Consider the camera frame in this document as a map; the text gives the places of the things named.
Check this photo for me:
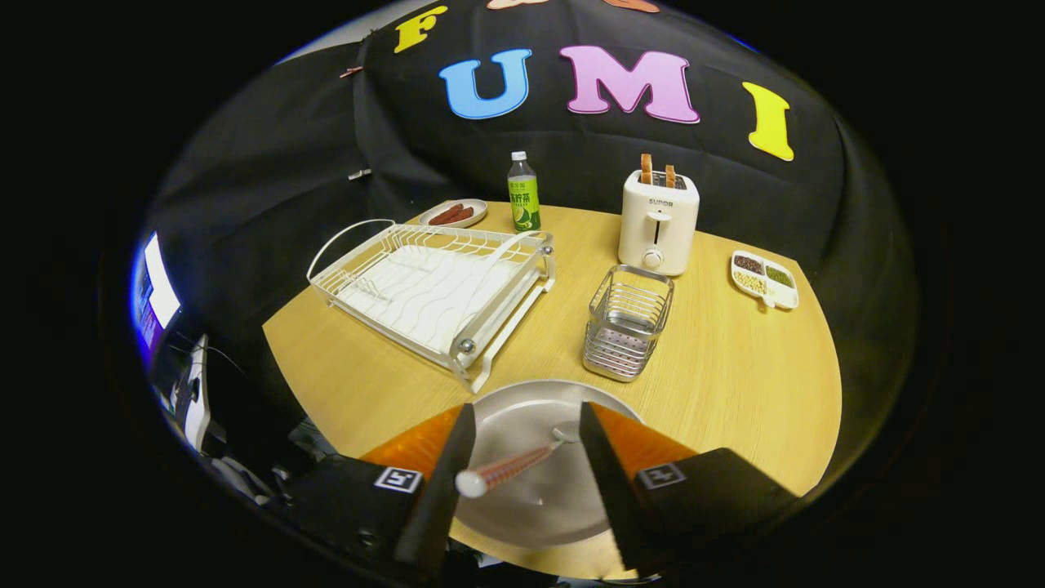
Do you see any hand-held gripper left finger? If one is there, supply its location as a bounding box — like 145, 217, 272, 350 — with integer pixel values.
278, 402, 478, 577

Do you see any metal wire basket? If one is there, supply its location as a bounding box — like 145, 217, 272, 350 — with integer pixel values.
582, 264, 675, 383

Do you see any white plate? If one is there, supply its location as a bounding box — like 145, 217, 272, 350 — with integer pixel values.
447, 379, 646, 550

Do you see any small sausage plate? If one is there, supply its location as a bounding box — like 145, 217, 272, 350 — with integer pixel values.
419, 198, 489, 229

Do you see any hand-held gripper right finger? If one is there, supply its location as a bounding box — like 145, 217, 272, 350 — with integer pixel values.
578, 400, 801, 577

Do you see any spoon with striped handle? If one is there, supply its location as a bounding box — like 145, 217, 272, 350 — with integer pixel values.
455, 421, 582, 499

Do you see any white toaster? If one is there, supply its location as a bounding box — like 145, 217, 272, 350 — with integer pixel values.
618, 169, 700, 277

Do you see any black backdrop cloth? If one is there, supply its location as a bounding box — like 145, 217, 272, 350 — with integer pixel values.
139, 0, 919, 491

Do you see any divided white bean dish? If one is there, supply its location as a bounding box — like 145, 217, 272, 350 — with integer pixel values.
730, 249, 800, 310

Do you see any green label drink bottle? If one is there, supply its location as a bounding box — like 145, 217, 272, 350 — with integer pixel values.
507, 151, 541, 233

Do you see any white wire dish rack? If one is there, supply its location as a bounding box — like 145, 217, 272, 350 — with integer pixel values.
307, 218, 558, 394

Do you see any computer screen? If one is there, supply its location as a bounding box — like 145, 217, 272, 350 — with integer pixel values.
131, 231, 182, 360

